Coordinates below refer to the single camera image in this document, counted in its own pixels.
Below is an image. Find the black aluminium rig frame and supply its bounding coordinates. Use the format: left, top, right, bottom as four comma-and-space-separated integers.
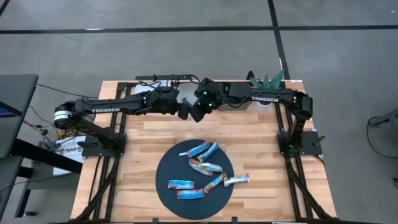
70, 79, 338, 224

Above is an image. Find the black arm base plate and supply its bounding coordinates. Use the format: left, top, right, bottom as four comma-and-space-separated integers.
81, 133, 127, 158
277, 130, 326, 156

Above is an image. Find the white plant pot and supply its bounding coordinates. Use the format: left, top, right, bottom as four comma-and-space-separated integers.
252, 101, 275, 114

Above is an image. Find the white paper sheet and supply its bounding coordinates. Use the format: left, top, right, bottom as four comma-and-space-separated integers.
52, 135, 87, 177

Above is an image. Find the black desk frame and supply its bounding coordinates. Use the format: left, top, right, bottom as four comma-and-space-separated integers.
12, 138, 84, 218

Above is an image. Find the grey furniture leg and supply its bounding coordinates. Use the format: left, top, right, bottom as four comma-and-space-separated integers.
369, 108, 398, 128

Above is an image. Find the blue red granola bar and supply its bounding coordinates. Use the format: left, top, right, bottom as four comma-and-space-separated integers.
176, 188, 205, 200
178, 140, 211, 158
167, 179, 195, 190

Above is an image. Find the green artificial plant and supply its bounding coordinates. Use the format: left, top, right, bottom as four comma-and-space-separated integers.
250, 69, 285, 91

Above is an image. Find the round dark blue woven placemat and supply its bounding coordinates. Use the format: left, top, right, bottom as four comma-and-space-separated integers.
155, 139, 235, 221

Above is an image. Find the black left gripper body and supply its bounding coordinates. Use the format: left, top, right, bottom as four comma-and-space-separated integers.
154, 88, 181, 115

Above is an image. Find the blue orange granola bar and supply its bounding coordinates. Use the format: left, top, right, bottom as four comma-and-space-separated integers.
203, 172, 228, 194
197, 141, 220, 162
223, 173, 251, 188
198, 162, 224, 174
188, 157, 214, 177

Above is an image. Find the black cable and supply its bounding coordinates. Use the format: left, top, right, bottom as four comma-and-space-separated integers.
35, 83, 100, 100
366, 116, 398, 160

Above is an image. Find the black power strip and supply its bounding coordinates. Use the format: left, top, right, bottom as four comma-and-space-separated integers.
134, 73, 193, 82

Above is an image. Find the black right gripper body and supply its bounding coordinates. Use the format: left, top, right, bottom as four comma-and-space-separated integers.
194, 79, 220, 111

